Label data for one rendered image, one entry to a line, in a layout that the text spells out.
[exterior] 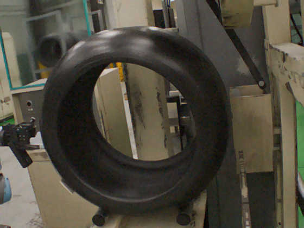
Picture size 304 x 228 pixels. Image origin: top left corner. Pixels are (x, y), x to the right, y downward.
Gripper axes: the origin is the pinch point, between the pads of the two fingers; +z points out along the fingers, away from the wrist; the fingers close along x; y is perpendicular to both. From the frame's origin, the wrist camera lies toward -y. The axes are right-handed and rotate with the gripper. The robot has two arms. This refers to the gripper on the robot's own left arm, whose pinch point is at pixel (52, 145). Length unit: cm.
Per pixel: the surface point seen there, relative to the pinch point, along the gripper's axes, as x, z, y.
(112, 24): 974, -283, 35
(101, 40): -10.9, 24.5, 35.9
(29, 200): 168, -129, -129
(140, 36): -10, 36, 37
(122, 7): 25, 21, 46
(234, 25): 14, 62, 39
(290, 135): 20, 84, 0
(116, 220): -5.5, 23.8, -24.3
